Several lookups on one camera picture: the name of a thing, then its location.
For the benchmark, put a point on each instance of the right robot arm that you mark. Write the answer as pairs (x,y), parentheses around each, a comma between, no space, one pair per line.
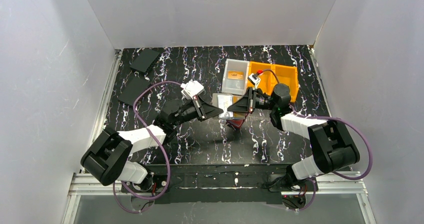
(332,145)

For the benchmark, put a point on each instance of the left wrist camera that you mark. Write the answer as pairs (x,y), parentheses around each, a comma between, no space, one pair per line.
(186,93)

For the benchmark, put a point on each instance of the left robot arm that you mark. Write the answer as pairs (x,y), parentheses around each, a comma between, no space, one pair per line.
(107,158)

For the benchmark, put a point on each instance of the black base bar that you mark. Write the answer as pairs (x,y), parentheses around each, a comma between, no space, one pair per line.
(229,183)

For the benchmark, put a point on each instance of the black ridged block near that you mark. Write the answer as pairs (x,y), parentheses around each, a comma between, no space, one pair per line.
(133,89)

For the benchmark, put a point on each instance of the orange plastic bin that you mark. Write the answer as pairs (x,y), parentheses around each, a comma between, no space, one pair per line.
(288,75)
(267,79)

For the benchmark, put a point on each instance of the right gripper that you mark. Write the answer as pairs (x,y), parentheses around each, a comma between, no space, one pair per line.
(250,101)

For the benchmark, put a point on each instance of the black ridged block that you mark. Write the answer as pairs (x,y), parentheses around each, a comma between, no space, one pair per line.
(133,89)
(145,61)

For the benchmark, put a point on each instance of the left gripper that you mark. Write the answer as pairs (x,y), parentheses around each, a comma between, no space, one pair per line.
(199,109)

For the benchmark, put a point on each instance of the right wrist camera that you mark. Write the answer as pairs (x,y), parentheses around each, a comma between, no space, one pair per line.
(254,78)

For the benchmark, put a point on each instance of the aluminium frame rail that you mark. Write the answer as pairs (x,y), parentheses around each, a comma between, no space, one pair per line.
(74,199)

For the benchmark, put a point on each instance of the red card holder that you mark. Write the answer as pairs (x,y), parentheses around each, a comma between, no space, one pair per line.
(237,123)

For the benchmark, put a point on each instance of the black ridged block far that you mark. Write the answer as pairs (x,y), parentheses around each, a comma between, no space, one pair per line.
(145,61)

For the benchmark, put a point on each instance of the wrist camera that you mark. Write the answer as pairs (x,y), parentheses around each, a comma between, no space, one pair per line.
(186,93)
(254,78)

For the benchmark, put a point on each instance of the white plastic bin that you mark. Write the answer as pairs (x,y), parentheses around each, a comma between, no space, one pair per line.
(235,87)

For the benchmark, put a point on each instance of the white box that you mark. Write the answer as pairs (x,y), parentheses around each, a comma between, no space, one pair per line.
(195,86)

